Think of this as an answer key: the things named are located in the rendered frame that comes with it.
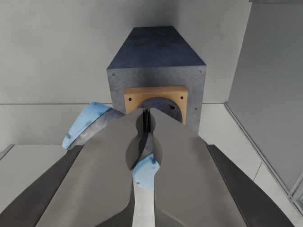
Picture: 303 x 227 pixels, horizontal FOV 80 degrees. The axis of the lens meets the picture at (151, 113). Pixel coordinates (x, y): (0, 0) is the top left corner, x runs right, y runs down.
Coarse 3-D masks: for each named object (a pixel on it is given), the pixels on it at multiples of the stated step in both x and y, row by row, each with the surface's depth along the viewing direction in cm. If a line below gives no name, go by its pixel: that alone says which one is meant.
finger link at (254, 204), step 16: (224, 160) 8; (224, 176) 7; (240, 176) 7; (240, 192) 6; (256, 192) 6; (240, 208) 6; (256, 208) 6; (272, 208) 6; (256, 224) 5; (272, 224) 5; (288, 224) 5
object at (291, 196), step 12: (252, 0) 125; (264, 0) 112; (276, 0) 101; (288, 0) 93; (300, 0) 85; (228, 108) 165; (264, 156) 113; (276, 180) 101; (300, 180) 85; (288, 192) 93; (300, 192) 86; (300, 204) 86; (300, 216) 85
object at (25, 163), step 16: (0, 160) 181; (16, 160) 181; (32, 160) 181; (48, 160) 181; (0, 176) 165; (16, 176) 165; (32, 176) 165; (0, 192) 151; (16, 192) 151; (0, 208) 139
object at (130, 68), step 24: (120, 48) 78; (144, 48) 76; (168, 48) 74; (120, 72) 55; (144, 72) 55; (168, 72) 55; (192, 72) 55; (120, 96) 59; (192, 96) 59; (192, 120) 64
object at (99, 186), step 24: (120, 120) 10; (144, 120) 11; (96, 144) 8; (120, 144) 8; (72, 168) 7; (96, 168) 7; (120, 168) 7; (72, 192) 6; (96, 192) 6; (120, 192) 6; (48, 216) 6; (72, 216) 6; (96, 216) 6; (120, 216) 6
